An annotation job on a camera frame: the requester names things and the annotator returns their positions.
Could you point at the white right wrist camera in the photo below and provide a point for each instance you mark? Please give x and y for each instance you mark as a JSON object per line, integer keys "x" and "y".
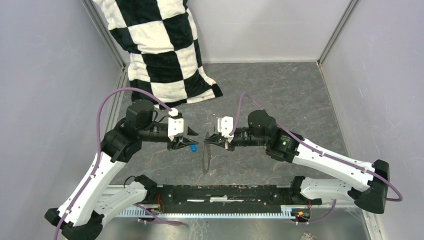
{"x": 225, "y": 126}

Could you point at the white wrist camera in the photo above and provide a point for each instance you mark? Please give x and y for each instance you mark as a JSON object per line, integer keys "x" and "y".
{"x": 225, "y": 126}
{"x": 176, "y": 124}

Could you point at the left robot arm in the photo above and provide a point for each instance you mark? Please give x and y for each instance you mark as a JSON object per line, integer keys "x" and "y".
{"x": 83, "y": 215}

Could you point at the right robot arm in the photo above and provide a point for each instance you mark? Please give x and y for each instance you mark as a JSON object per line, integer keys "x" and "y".
{"x": 360, "y": 182}

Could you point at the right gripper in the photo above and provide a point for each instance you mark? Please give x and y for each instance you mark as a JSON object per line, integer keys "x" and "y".
{"x": 216, "y": 139}

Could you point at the metal key organizer plate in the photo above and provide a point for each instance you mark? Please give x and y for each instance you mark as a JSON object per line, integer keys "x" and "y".
{"x": 207, "y": 155}

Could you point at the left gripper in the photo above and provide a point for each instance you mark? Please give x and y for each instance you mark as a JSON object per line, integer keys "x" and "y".
{"x": 181, "y": 142}

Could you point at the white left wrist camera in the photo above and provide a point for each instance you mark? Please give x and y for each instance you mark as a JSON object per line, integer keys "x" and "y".
{"x": 176, "y": 124}

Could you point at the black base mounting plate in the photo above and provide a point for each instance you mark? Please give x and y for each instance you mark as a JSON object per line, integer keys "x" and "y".
{"x": 225, "y": 199}

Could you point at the black white checkered blanket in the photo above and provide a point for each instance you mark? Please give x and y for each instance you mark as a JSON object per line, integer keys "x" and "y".
{"x": 161, "y": 38}

